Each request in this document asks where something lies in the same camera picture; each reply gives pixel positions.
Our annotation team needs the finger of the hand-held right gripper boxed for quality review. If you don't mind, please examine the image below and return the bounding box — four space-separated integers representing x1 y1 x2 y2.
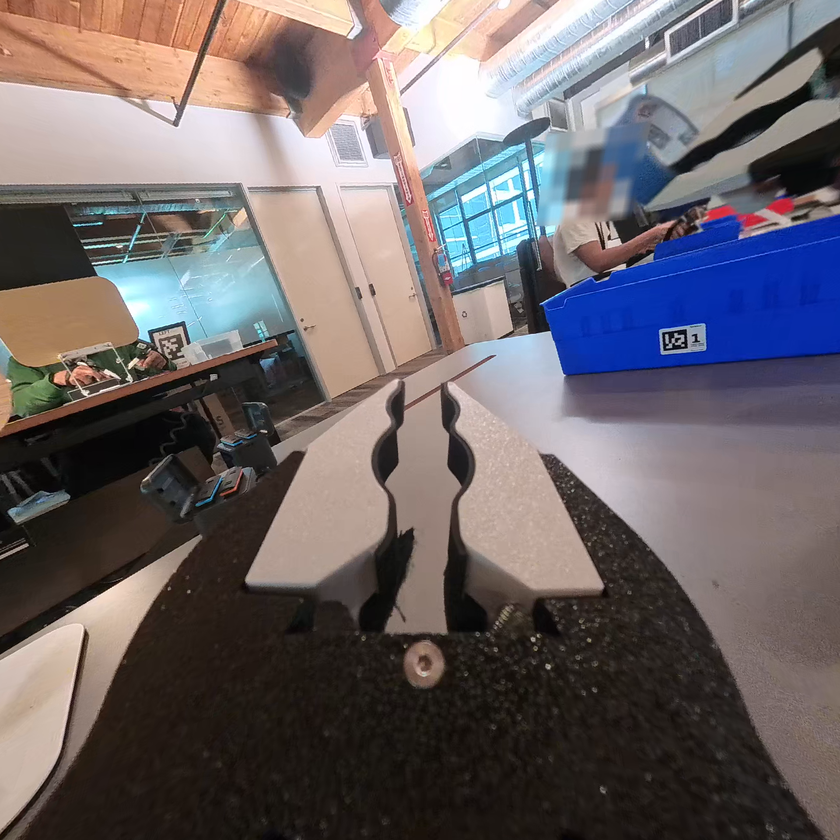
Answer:
645 97 840 212
675 26 840 175

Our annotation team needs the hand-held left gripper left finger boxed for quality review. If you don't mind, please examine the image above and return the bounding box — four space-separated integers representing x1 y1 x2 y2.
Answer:
244 378 416 627

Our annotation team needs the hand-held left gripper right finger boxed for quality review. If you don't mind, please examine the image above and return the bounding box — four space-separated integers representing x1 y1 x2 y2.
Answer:
441 381 606 624

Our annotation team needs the blue bin with tag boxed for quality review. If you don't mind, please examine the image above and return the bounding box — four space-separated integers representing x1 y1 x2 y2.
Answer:
541 215 840 377

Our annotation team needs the ceiling vent grille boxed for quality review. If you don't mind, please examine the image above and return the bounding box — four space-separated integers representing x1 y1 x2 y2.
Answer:
665 0 740 64

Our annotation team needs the black charger device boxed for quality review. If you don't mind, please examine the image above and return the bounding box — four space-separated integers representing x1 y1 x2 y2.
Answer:
240 400 283 448

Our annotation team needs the small blue bin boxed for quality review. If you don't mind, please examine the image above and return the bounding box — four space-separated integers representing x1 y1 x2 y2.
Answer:
653 218 744 261

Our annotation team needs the black device with screen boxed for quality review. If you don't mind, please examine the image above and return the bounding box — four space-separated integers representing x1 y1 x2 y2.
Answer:
140 451 258 527

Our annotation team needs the long wooden desk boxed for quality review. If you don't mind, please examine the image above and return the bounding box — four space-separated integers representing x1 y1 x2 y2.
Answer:
0 339 281 463

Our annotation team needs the clear plastic container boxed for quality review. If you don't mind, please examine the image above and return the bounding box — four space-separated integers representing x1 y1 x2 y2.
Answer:
182 329 245 368

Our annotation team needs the white recycling cabinet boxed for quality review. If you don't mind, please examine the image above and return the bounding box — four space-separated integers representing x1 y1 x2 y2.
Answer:
451 278 515 347

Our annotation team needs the cream door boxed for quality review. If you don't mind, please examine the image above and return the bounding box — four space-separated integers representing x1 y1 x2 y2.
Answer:
248 186 383 399
339 184 435 370

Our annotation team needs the black partition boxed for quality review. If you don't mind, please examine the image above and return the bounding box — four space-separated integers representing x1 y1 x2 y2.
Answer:
516 236 567 336

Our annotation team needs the printed marker sign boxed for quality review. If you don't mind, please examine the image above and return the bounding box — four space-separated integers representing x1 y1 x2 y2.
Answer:
149 324 193 370

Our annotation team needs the black floor lamp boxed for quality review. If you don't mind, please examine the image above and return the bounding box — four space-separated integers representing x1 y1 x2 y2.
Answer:
503 117 553 238

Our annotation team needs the white mirror stand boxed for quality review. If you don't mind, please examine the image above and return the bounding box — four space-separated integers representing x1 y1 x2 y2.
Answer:
0 622 88 823

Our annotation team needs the black ceiling pole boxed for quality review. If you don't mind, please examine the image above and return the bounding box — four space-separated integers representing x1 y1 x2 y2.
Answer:
172 0 228 130

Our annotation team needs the black coiled cable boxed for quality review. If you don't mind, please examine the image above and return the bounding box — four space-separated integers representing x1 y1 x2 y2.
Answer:
150 408 219 455

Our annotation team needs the metal air duct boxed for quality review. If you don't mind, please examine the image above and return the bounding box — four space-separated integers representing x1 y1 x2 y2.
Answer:
481 0 731 119

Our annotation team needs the wooden post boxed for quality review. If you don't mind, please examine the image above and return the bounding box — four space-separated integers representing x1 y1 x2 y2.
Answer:
363 58 468 357

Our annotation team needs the wall vent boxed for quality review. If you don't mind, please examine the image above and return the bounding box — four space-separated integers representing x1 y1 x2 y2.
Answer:
325 118 370 169

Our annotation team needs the wall-mounted speaker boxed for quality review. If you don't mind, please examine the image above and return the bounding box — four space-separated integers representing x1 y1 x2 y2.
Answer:
363 117 416 160

